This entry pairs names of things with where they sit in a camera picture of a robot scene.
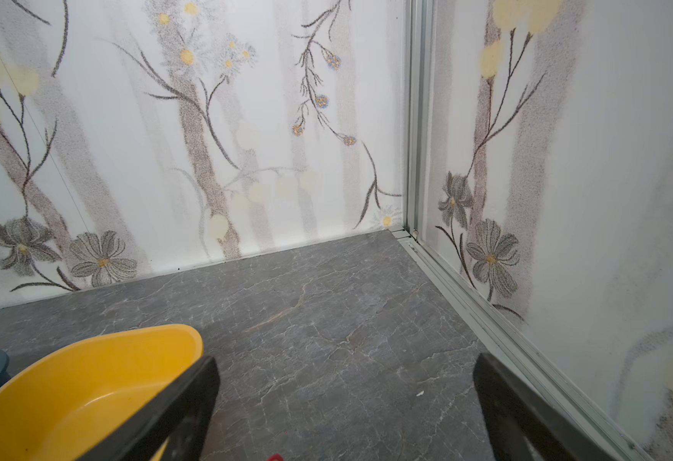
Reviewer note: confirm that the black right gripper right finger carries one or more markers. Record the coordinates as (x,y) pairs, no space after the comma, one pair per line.
(520,423)

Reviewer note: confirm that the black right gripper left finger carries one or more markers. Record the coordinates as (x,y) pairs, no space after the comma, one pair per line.
(174,423)

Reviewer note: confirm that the right yellow plastic bin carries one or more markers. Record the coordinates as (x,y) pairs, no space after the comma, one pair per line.
(65,403)

